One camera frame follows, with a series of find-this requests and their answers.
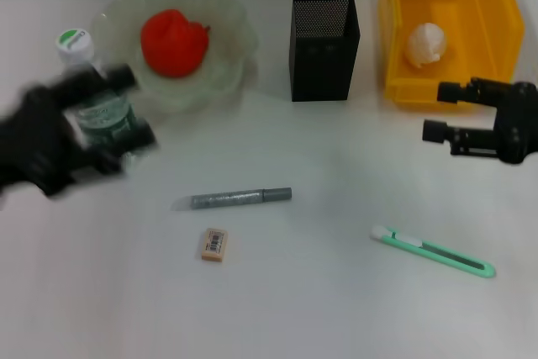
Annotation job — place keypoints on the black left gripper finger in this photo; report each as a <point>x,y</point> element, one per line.
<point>140,136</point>
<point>119,77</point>

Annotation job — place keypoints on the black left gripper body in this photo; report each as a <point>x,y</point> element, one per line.
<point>38,140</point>

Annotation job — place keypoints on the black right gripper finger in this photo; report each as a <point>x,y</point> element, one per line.
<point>449,92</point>
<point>435,131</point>

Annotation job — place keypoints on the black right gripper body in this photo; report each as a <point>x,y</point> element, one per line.
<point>519,123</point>

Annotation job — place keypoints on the clear green-label water bottle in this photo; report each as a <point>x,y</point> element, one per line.
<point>75,50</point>

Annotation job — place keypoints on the white paper ball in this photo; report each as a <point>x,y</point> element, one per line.
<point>426,43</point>

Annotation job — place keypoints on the grey glitter pen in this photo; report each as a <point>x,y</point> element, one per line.
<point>235,198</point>

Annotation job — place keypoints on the pale green glass plate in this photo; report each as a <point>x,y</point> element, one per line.
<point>227,39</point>

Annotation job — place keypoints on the green utility knife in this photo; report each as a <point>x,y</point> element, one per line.
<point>441,254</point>

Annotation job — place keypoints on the black mesh pen holder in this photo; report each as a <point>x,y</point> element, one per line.
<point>323,64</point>

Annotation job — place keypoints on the beige eraser with barcode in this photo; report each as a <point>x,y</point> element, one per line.
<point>212,245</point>

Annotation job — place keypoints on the yellow plastic bin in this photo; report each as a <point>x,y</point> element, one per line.
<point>462,18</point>

